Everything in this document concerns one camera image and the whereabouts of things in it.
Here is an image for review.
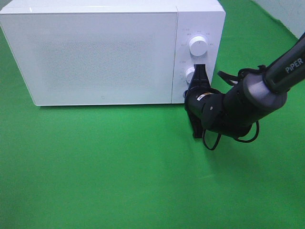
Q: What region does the white microwave door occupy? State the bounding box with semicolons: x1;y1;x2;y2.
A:
0;13;177;106

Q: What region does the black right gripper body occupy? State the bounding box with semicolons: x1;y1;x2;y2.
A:
184;88;222;119

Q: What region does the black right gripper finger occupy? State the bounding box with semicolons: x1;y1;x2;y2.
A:
188;64;211;90

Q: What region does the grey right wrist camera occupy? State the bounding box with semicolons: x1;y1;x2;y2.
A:
185;107;203;139

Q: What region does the white microwave knob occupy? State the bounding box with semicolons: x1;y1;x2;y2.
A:
185;67;195;84
189;36;208;56

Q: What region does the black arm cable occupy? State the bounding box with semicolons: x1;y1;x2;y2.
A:
202;64;266;151

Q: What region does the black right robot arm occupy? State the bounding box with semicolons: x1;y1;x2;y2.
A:
184;35;305;140

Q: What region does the green table cloth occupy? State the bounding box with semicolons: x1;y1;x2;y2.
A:
0;35;305;229

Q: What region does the white microwave oven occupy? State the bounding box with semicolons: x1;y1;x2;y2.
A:
0;0;225;104

